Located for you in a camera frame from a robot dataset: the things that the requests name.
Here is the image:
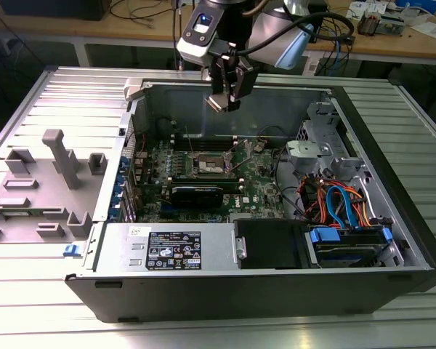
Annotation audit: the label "white printed carton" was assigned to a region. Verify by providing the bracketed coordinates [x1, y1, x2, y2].
[347, 1, 389, 20]

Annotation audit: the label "thin red wire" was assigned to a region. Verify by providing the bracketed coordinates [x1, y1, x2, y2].
[125, 132, 147, 156]

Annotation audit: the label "orange wire bundle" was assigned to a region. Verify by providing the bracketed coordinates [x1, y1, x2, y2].
[297, 174, 377, 228]

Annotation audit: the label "black camera cable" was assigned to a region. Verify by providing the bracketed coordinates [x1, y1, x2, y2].
[238, 12, 356, 57]

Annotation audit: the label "green motherboard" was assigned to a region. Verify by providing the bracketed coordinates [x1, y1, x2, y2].
[132, 140, 288, 223]

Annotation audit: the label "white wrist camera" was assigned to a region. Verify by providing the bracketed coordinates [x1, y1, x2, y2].
[177, 10, 226, 68]

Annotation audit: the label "finned metal heatsink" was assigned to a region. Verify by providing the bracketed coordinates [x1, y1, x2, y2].
[358, 9, 382, 36]

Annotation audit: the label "grey electronic device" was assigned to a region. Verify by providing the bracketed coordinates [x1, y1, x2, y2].
[379, 12, 410, 36]

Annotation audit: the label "black upright box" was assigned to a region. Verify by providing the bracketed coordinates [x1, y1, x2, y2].
[307, 0, 328, 44]

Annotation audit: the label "white paper sheets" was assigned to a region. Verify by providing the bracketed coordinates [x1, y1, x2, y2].
[409, 20, 436, 39]

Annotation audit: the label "hard disk in blue carrier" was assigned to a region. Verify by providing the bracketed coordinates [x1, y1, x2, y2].
[304, 225, 393, 269]

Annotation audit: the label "black PC case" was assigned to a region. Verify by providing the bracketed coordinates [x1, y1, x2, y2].
[64, 78, 436, 324]

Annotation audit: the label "wooden desk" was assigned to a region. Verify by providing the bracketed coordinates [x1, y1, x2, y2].
[0, 0, 436, 68]

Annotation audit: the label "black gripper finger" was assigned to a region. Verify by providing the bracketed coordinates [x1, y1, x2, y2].
[227, 56, 259, 112]
[209, 56, 228, 96]

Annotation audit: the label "silver CPU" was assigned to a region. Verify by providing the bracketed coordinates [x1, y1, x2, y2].
[204, 91, 230, 114]

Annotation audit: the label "silver metal disk bay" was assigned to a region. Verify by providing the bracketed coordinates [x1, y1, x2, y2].
[286, 100, 371, 190]

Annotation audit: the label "black RAM slot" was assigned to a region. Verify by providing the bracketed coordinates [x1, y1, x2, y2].
[171, 133, 239, 143]
[172, 140, 238, 151]

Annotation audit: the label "blue flat wire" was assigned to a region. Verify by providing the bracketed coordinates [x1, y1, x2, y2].
[326, 185, 363, 230]

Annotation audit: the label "metal socket cover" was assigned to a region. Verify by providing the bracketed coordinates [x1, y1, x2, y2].
[227, 139, 254, 172]

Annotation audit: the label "black expansion slot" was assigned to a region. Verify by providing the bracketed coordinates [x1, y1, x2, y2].
[158, 207, 228, 222]

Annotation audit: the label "black RAM stick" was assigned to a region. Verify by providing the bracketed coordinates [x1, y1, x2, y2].
[169, 175, 241, 187]

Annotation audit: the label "silver power supply unit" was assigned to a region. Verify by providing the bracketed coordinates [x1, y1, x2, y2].
[93, 222, 237, 273]

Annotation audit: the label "black graphics card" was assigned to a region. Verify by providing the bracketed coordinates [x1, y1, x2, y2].
[169, 185, 225, 209]

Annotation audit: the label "grey parts rack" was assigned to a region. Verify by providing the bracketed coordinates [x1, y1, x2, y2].
[0, 129, 108, 244]

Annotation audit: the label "CPU socket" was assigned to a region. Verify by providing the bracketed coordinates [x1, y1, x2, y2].
[191, 151, 233, 179]

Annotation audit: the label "black computer box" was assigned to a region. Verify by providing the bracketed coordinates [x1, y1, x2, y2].
[0, 0, 113, 22]

